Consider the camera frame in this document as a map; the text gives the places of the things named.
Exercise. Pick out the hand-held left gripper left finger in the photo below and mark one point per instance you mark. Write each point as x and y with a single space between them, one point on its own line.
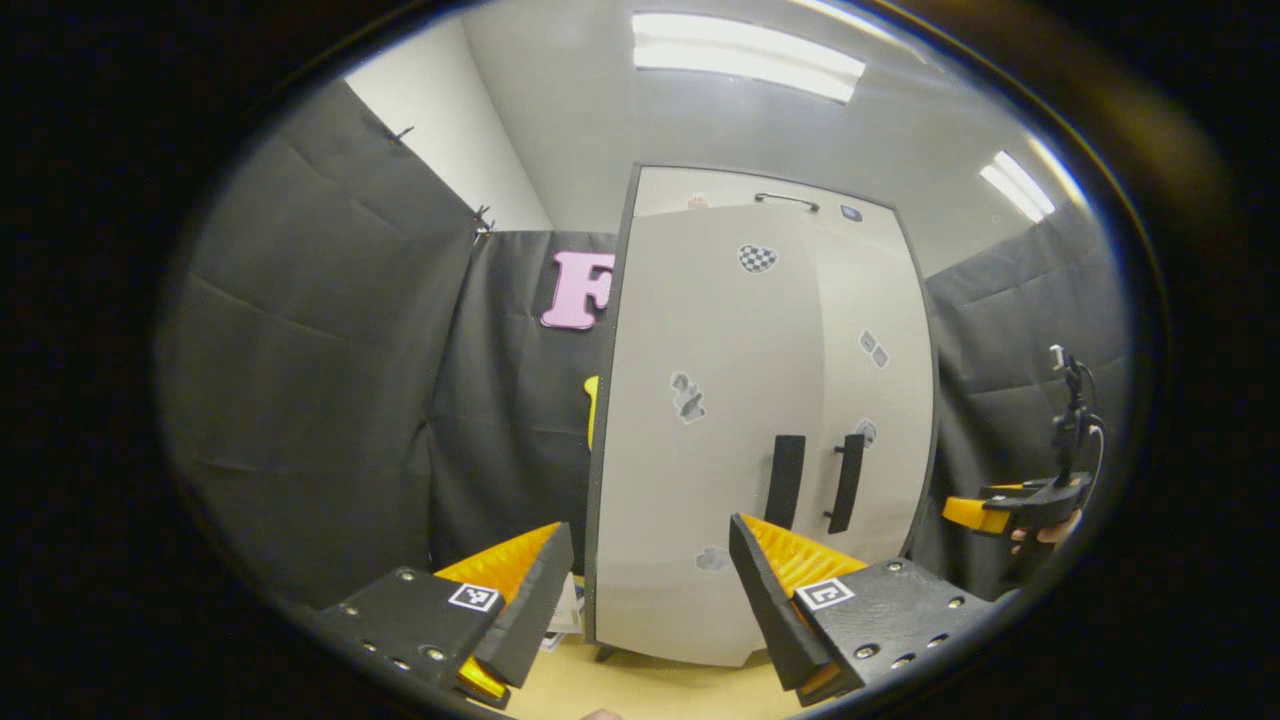
530 610

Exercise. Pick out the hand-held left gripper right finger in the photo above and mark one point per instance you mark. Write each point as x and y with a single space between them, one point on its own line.
770 610

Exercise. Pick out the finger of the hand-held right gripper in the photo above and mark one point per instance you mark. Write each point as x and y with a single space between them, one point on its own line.
975 512

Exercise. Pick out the white shoe cabinet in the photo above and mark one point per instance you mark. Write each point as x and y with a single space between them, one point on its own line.
592 560

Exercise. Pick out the white cabinet door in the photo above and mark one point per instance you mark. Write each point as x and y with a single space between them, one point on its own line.
900 480
700 500

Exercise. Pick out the white cabinet drawer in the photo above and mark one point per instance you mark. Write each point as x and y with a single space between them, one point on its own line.
660 190

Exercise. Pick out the white papers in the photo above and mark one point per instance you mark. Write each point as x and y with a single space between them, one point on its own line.
568 610

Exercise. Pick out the black backdrop cloth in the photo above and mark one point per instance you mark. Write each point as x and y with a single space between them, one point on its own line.
320 400
1000 350

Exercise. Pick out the black cloth clip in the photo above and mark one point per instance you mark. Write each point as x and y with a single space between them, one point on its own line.
400 133
483 220

